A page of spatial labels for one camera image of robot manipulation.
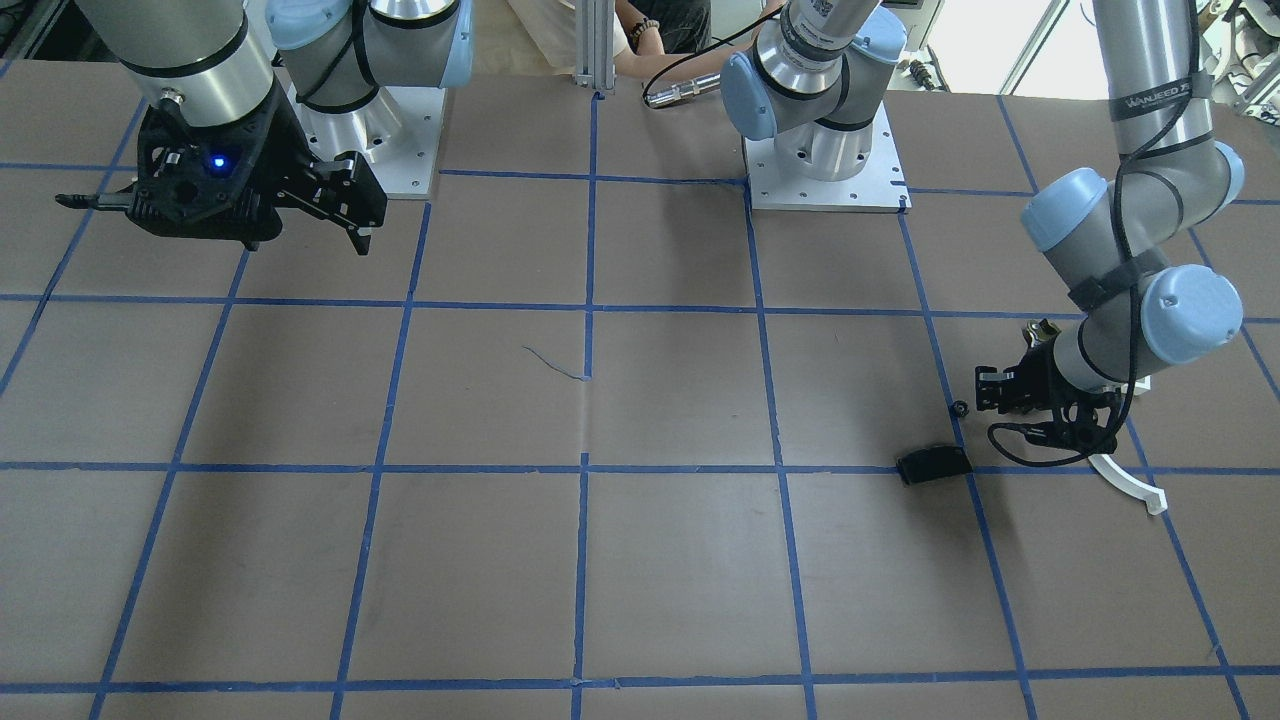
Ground green brake shoe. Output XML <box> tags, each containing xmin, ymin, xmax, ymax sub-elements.
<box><xmin>1021</xmin><ymin>318</ymin><xmax>1062</xmax><ymax>348</ymax></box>

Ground black brake pad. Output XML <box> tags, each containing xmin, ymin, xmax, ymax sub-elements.
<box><xmin>895</xmin><ymin>445</ymin><xmax>974</xmax><ymax>486</ymax></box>

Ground person in beige shirt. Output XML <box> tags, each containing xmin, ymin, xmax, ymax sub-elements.
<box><xmin>507</xmin><ymin>1</ymin><xmax>735</xmax><ymax>82</ymax></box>

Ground white curved plastic bracket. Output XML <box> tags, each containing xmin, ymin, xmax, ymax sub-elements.
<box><xmin>1088</xmin><ymin>375</ymin><xmax>1169</xmax><ymax>518</ymax></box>

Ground aluminium frame post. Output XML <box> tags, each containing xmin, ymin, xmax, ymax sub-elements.
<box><xmin>573</xmin><ymin>0</ymin><xmax>616</xmax><ymax>95</ymax></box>

